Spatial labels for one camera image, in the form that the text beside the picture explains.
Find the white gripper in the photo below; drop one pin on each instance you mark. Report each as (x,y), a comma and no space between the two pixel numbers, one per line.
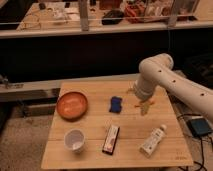
(143,95)

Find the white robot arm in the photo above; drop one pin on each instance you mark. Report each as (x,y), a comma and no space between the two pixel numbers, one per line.
(157,71)

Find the orange carrot toy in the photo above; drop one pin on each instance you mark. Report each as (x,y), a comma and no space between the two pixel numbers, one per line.
(151,103)

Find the blue sponge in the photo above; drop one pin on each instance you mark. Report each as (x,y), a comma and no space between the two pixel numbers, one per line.
(115,106)

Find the black rectangular candy box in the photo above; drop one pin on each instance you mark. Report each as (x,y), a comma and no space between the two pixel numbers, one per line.
(110,140)

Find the white tube with cap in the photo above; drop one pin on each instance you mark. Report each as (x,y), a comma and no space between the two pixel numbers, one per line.
(150,144)

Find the orange wooden bowl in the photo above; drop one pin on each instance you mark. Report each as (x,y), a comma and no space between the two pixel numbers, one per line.
(72,105)

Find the black foot pedal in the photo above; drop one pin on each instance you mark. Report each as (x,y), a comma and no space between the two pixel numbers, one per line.
(199,127)

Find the white paper cup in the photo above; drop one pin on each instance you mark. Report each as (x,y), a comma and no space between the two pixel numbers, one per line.
(74,140)

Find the red cluttered item on shelf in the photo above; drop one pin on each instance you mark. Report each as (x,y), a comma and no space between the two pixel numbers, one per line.
(134,13)

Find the black cap on shelf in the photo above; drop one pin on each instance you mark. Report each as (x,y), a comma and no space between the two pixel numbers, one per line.
(112,17)

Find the metal rail beam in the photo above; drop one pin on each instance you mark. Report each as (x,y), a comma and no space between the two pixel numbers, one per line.
(49,88)

